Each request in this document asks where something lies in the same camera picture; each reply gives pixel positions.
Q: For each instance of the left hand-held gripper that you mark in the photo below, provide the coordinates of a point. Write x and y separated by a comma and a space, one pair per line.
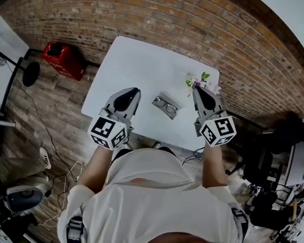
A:
121, 102

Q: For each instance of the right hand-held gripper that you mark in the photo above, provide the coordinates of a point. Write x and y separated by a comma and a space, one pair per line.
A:
207, 102

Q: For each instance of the black-framed eyeglasses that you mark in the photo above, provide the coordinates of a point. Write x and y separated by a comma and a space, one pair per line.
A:
159, 102

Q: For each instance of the person's left forearm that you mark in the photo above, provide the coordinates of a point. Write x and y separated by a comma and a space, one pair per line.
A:
96, 168

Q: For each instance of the person's right forearm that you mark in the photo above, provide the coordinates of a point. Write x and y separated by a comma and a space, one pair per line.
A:
214, 166

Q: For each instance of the pink flower bouquet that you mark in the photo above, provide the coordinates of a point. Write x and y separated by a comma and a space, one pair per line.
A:
205, 76

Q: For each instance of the white table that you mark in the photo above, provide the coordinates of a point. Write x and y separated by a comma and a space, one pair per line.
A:
131, 67

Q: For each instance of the person's shoe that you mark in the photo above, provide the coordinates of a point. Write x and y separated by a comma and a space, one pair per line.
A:
157, 144

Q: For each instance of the person's black trousers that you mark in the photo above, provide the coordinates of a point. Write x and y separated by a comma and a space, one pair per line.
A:
167, 150

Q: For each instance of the red box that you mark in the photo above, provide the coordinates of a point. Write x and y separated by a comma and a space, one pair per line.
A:
68, 64

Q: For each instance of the black office chair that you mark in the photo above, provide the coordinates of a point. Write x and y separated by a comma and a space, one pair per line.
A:
288, 135

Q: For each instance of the black standing fan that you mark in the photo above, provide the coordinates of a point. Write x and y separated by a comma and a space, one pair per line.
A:
31, 73

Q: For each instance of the person's white shirt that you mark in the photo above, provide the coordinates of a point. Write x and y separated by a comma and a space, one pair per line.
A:
152, 201

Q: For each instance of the grey desk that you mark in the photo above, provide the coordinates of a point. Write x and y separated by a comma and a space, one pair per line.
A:
300, 161

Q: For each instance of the white chair with black seat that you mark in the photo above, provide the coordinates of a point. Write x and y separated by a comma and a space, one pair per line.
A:
24, 197

